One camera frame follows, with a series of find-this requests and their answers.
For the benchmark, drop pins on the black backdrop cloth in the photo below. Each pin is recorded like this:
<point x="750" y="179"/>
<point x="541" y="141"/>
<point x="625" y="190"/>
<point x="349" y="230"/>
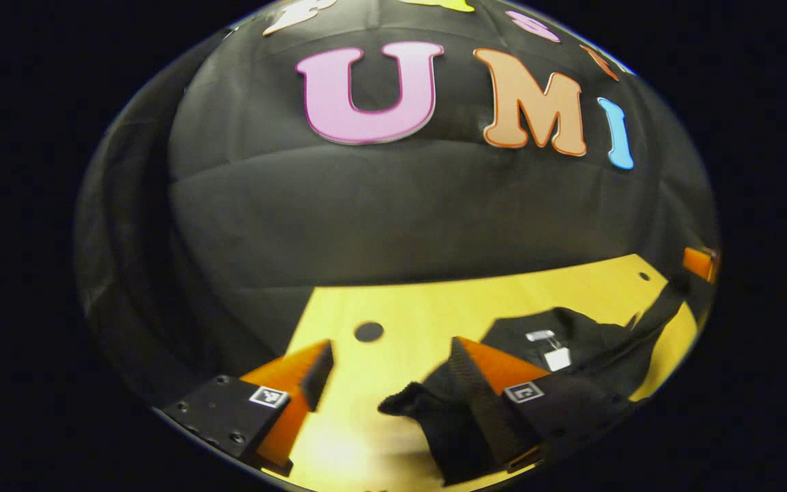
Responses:
<point x="380" y="219"/>

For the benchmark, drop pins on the black button shirt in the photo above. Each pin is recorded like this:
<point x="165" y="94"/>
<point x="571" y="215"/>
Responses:
<point x="598" y="345"/>

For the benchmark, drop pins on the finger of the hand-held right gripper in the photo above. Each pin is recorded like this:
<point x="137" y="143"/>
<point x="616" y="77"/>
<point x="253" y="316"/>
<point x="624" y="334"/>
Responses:
<point x="699" y="263"/>

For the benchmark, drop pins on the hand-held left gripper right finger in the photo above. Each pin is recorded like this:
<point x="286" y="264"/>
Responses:
<point x="482" y="403"/>

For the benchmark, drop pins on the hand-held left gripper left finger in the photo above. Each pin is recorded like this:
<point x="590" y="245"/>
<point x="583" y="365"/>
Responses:
<point x="318" y="372"/>

